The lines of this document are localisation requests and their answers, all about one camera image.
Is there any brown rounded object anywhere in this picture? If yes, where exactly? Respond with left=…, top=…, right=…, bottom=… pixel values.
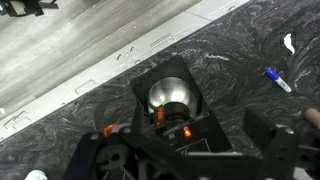
left=303, top=107, right=320, bottom=130

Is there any plain white cup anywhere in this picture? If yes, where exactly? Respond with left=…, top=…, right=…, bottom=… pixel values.
left=24, top=169, right=48, bottom=180

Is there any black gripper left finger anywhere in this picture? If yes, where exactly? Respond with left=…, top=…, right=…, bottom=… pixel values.
left=63, top=104, right=181, bottom=180

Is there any steel black coffee machine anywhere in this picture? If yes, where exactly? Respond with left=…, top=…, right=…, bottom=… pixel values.
left=129, top=54, right=234, bottom=158

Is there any white paper scrap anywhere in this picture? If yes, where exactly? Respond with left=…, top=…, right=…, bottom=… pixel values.
left=283, top=32, right=297, bottom=55

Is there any blue white marker pen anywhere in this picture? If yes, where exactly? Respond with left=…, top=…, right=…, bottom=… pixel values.
left=264, top=67, right=293, bottom=94

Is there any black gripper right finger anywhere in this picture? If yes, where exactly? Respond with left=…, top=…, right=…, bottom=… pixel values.
left=243, top=108, right=320, bottom=180

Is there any black stand base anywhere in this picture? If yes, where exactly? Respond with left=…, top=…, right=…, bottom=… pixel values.
left=0, top=0, right=60, bottom=18

